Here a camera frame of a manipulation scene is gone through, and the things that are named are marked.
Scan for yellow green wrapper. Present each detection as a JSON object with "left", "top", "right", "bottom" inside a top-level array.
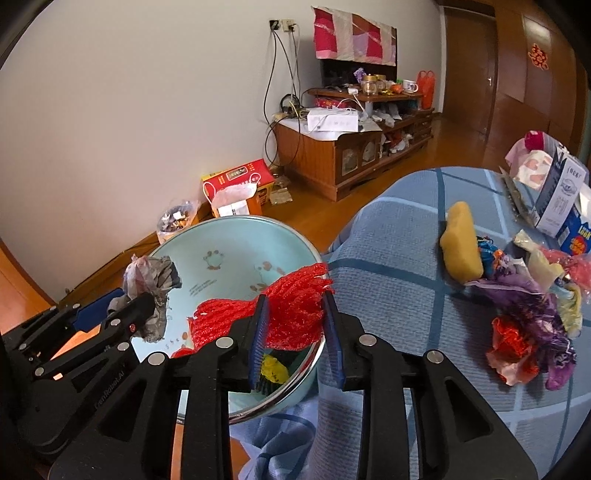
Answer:
[{"left": 556, "top": 284, "right": 583, "bottom": 337}]

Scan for beige plastic wrapper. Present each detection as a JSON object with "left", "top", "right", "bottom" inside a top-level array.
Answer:
[{"left": 513, "top": 230, "right": 566, "bottom": 291}]

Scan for blue milk carton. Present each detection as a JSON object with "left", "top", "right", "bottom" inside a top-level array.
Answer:
[{"left": 556, "top": 189, "right": 591, "bottom": 257}]

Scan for purple foil wrapper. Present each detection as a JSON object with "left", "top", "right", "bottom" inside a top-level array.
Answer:
[
  {"left": 466, "top": 258, "right": 555, "bottom": 319},
  {"left": 545, "top": 323, "right": 578, "bottom": 391}
]

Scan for red paper decoration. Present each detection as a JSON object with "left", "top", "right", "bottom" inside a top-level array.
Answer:
[{"left": 527, "top": 44, "right": 550, "bottom": 70}]

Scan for plastic bag of wrappers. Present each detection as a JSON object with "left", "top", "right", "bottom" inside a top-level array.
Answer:
[{"left": 156, "top": 199, "right": 200, "bottom": 244}]

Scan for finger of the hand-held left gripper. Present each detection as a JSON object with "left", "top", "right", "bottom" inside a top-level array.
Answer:
[
  {"left": 34, "top": 292, "right": 158, "bottom": 377},
  {"left": 18, "top": 288, "right": 127, "bottom": 352}
]

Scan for blue plaid tablecloth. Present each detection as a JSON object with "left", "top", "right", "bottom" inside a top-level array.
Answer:
[{"left": 228, "top": 167, "right": 591, "bottom": 480}]

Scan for white cardboard box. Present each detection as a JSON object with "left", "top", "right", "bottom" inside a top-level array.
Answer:
[{"left": 307, "top": 109, "right": 358, "bottom": 133}]

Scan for hanging cables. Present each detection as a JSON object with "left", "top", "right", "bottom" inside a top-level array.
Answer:
[{"left": 263, "top": 30, "right": 315, "bottom": 167}]

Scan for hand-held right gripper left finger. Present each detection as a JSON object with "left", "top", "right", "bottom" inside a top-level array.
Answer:
[{"left": 48, "top": 294, "right": 271, "bottom": 480}]

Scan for dark green snack packet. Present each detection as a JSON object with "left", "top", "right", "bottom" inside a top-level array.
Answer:
[{"left": 499, "top": 166, "right": 539, "bottom": 224}]

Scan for blue candy wrapper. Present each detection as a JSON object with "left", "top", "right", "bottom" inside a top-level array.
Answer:
[{"left": 475, "top": 236, "right": 502, "bottom": 278}]

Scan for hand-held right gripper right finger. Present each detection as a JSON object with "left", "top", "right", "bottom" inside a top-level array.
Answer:
[{"left": 322, "top": 290, "right": 539, "bottom": 480}]

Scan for light blue enamel basin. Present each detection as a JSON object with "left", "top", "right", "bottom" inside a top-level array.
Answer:
[{"left": 134, "top": 215, "right": 334, "bottom": 425}]

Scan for wooden wardrobe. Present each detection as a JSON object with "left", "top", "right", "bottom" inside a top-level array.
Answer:
[{"left": 494, "top": 0, "right": 591, "bottom": 167}]

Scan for orange plastic bag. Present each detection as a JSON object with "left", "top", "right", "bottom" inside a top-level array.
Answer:
[{"left": 417, "top": 70, "right": 437, "bottom": 110}]

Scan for clear plastic bag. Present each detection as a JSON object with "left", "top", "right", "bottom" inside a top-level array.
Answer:
[{"left": 123, "top": 256, "right": 182, "bottom": 344}]

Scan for red foam net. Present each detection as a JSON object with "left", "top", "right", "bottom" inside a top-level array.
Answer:
[{"left": 171, "top": 262, "right": 334, "bottom": 358}]

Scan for red cardboard box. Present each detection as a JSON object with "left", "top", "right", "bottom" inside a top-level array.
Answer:
[{"left": 202, "top": 159, "right": 275, "bottom": 219}]

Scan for yellow sponge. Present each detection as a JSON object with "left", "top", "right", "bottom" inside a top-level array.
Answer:
[{"left": 440, "top": 202, "right": 485, "bottom": 283}]

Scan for pink patchwork cloth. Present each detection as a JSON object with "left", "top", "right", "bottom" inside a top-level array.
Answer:
[{"left": 311, "top": 6, "right": 398, "bottom": 68}]

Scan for black television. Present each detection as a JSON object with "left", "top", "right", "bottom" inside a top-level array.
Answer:
[{"left": 320, "top": 58, "right": 399, "bottom": 88}]

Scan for wooden door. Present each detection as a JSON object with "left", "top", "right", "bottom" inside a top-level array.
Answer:
[{"left": 441, "top": 6, "right": 499, "bottom": 134}]

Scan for wooden television stand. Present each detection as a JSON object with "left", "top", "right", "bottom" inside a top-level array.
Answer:
[{"left": 274, "top": 88, "right": 437, "bottom": 201}]

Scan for white milk carton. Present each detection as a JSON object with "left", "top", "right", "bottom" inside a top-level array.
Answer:
[{"left": 533, "top": 143, "right": 589, "bottom": 238}]

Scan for yellow plastic wrapper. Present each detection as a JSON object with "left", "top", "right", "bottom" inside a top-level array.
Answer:
[{"left": 260, "top": 354, "right": 289, "bottom": 384}]

